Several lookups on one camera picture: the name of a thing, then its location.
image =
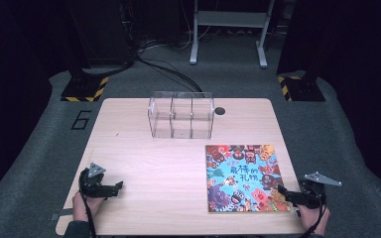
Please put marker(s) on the black round table grommet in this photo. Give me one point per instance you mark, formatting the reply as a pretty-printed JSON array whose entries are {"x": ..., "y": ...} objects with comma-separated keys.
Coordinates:
[{"x": 220, "y": 111}]

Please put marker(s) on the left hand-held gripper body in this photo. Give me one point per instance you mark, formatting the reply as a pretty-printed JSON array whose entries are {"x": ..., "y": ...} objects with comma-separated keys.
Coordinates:
[{"x": 92, "y": 185}]

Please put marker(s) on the dark cabinet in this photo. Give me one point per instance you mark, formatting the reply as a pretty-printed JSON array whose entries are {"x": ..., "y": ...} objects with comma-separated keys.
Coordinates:
[{"x": 99, "y": 33}]

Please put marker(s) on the clear acrylic divided organizer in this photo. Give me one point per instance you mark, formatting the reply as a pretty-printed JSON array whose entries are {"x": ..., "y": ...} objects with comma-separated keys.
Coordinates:
[{"x": 180, "y": 115}]

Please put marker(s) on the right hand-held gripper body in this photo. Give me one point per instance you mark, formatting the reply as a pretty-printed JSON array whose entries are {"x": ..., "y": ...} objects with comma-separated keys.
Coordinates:
[{"x": 312, "y": 193}]

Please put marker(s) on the grey metal table bracket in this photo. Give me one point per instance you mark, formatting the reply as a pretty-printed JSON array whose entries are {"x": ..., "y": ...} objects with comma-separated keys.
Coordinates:
[{"x": 61, "y": 214}]

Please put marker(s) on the person's left hand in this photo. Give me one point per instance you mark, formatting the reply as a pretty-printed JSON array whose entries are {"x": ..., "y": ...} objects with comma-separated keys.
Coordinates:
[{"x": 83, "y": 206}]

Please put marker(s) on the black striped stand base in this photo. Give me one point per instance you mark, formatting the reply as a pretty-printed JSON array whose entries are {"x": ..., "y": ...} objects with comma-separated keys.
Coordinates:
[
  {"x": 85, "y": 88},
  {"x": 302, "y": 88}
]

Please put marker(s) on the person's right hand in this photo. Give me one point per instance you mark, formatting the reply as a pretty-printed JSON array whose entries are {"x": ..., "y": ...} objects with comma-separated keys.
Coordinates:
[{"x": 312, "y": 219}]

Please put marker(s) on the white metal stand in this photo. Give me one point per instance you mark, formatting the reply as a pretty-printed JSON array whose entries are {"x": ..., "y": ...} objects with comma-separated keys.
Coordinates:
[{"x": 232, "y": 19}]

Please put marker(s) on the colourful picture book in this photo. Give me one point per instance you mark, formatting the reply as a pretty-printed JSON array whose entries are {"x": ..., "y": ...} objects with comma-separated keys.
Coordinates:
[{"x": 246, "y": 178}]

